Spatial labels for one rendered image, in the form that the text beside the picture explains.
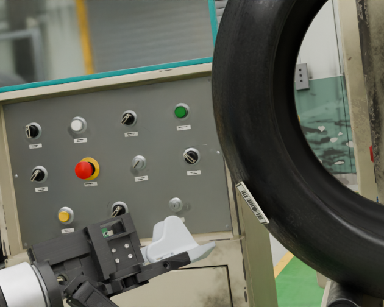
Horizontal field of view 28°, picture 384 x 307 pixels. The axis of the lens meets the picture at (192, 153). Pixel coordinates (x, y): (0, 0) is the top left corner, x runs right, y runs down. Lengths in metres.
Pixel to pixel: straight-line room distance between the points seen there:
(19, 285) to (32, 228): 0.99
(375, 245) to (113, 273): 0.31
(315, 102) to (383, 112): 8.71
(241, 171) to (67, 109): 0.84
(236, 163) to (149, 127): 0.73
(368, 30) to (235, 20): 0.39
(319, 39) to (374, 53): 8.71
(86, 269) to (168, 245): 0.10
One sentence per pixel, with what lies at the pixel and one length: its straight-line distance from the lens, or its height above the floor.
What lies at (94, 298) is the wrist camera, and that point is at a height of 0.99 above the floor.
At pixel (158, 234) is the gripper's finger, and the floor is 1.03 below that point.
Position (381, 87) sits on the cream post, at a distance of 1.29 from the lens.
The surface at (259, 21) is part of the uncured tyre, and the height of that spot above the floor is 1.27.
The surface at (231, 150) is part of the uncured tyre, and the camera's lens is 0.96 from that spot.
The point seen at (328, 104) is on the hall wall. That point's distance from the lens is 9.97.
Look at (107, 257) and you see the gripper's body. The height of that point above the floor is 1.03.
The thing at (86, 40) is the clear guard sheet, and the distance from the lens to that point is 1.70.
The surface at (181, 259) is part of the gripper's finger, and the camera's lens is 0.87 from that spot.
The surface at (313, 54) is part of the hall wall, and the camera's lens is 10.01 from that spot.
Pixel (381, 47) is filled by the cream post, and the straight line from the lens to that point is 1.29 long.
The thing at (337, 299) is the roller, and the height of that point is 0.92.
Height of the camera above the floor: 1.17
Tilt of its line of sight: 3 degrees down
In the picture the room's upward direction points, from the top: 7 degrees counter-clockwise
